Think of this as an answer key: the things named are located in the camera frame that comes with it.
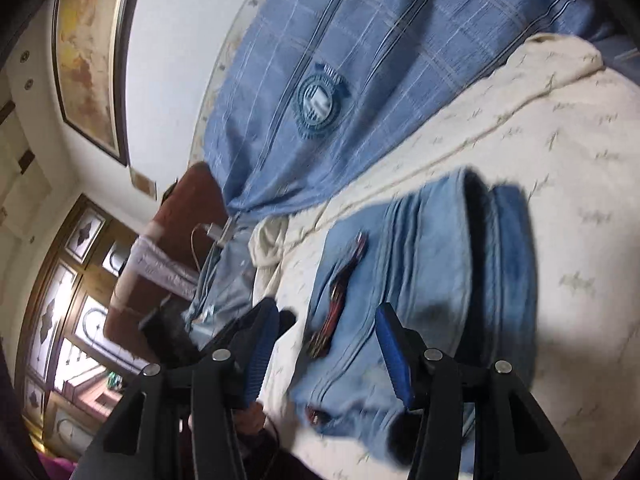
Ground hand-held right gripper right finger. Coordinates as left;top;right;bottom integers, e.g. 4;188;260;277
374;302;583;480

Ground wooden wardrobe with glass doors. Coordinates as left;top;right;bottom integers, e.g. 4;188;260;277
15;192;151;446

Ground blue plaid quilt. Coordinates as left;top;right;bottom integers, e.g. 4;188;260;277
202;0;640;223

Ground white charging cable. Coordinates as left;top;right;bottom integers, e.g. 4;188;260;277
190;224;216;273

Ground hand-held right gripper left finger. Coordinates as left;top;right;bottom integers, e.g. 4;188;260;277
75;297;281;480

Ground person's left forearm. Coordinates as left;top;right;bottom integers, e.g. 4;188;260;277
235;400;266;436

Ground brown headboard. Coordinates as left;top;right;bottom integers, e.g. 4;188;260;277
102;161;228;361

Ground blue denim pants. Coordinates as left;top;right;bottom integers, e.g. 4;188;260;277
287;167;538;476

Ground purple cloth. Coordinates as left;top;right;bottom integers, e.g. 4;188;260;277
35;452;81;480

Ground large framed wall picture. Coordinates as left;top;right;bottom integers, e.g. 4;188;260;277
51;0;151;167

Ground small framed wall picture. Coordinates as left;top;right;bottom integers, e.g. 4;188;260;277
129;167;158;200

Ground lavender cloth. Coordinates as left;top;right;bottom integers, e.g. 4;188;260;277
112;232;201;306

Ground cream leaf-print bedsheet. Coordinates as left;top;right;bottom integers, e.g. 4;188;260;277
250;32;640;480

